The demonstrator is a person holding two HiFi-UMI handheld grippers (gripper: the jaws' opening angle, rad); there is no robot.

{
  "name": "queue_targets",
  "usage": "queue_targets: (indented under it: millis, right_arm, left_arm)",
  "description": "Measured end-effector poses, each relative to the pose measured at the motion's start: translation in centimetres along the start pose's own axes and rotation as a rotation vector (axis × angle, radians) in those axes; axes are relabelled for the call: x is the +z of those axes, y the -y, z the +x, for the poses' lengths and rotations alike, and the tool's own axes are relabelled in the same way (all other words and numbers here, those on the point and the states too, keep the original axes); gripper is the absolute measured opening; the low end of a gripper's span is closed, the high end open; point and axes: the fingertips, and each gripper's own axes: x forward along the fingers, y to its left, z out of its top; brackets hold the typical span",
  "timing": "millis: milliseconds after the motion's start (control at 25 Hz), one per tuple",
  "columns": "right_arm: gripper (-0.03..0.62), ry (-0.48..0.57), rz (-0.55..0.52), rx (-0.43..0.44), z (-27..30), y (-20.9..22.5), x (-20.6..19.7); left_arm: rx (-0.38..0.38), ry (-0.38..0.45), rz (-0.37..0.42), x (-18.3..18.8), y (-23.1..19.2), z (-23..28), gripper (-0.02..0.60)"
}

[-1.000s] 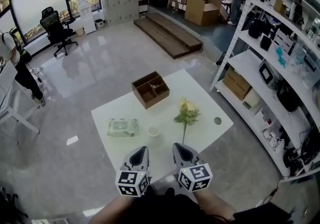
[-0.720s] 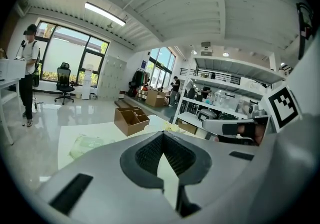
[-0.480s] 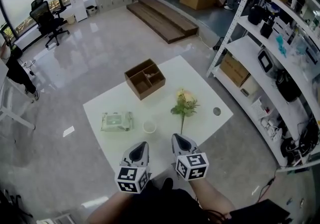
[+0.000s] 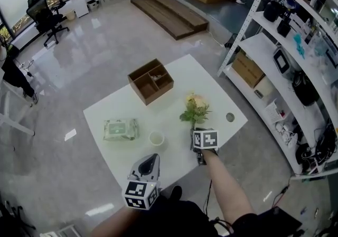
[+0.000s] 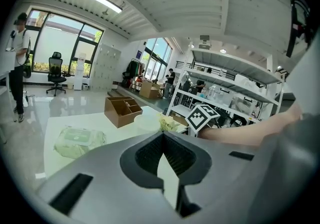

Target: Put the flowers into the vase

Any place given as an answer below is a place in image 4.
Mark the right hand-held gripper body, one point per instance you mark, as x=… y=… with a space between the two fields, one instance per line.
x=206 y=139

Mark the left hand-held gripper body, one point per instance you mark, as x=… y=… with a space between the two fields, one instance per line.
x=137 y=193

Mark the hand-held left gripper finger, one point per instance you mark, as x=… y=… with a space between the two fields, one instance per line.
x=157 y=167
x=138 y=163

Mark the white translucent vase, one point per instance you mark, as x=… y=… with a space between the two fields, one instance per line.
x=156 y=138

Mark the yellow artificial flowers bunch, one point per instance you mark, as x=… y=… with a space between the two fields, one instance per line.
x=195 y=112

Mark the person's right forearm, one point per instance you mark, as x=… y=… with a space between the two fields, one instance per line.
x=227 y=188

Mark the person's left forearm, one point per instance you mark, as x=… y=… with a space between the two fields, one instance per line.
x=116 y=221

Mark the green wet wipes packet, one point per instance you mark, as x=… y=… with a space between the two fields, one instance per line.
x=120 y=129

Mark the person's black clothing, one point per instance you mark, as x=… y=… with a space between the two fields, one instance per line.
x=174 y=217

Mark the white table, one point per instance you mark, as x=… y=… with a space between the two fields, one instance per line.
x=211 y=90

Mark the brown wooden organizer box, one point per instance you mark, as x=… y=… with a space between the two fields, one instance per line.
x=155 y=96

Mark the white perforated basket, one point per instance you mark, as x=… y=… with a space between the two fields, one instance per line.
x=273 y=113

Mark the white paper sheet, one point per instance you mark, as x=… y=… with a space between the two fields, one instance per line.
x=70 y=134

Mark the closed cardboard box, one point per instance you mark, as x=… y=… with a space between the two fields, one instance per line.
x=247 y=69

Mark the white appliance with black screen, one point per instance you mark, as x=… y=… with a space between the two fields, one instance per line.
x=281 y=61

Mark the white metal shelving unit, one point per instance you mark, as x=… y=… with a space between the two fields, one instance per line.
x=264 y=46

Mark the black equipment pack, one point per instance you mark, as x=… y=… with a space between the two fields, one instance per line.
x=280 y=221

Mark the black round pot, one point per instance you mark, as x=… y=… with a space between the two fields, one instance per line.
x=306 y=90

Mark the brown wooden steps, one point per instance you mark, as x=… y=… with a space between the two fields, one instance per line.
x=169 y=14

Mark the teal plastic figure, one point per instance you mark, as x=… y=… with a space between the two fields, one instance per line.
x=299 y=44

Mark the white side desk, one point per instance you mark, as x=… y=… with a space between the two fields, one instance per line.
x=10 y=122

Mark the black round speaker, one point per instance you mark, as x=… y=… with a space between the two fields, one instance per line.
x=271 y=11

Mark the white mesh waste basket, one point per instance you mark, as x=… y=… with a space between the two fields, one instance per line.
x=70 y=15

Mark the white square bin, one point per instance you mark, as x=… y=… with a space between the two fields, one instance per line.
x=92 y=5

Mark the black office chair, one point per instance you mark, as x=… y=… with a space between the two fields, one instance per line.
x=42 y=17

